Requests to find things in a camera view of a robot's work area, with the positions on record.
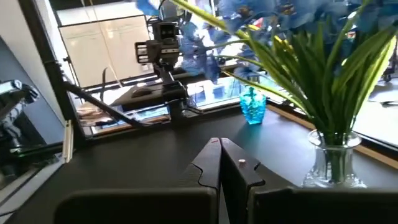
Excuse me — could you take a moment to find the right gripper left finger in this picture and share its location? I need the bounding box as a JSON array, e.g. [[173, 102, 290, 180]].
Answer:
[[54, 138, 222, 224]]

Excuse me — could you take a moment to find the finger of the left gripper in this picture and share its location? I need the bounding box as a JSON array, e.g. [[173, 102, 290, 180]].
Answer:
[[155, 40, 169, 63], [167, 40, 181, 63]]

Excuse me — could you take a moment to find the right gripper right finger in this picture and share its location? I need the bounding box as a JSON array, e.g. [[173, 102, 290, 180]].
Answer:
[[220, 138, 398, 224]]

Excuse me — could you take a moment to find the blue artificial flower spray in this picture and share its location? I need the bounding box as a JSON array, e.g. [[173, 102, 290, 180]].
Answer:
[[222, 18, 398, 184], [178, 20, 265, 85], [348, 0, 398, 35], [133, 0, 280, 40]]

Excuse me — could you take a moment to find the clear glass vase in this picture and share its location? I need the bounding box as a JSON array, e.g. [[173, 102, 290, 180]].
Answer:
[[301, 129, 368, 189]]

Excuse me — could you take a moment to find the blue glass vase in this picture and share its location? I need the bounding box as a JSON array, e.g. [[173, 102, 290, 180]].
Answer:
[[239, 86, 267, 126]]

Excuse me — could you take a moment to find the black computer mouse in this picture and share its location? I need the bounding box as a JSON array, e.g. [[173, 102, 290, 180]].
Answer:
[[130, 87, 154, 98]]

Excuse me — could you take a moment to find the grey desk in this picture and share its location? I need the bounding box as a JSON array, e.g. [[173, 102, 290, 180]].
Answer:
[[77, 82, 175, 113]]

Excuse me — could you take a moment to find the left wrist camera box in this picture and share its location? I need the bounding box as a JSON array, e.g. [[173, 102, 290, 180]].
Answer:
[[152, 21, 181, 41]]

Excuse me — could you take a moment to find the black diagonal frame brace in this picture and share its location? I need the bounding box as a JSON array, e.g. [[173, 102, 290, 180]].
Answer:
[[62, 81, 146, 130]]

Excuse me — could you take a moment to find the white corner bracket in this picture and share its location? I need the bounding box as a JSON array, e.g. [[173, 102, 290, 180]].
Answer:
[[62, 119, 75, 164]]

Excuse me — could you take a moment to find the black aluminium frame post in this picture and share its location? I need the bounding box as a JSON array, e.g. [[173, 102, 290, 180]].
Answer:
[[17, 0, 86, 147]]

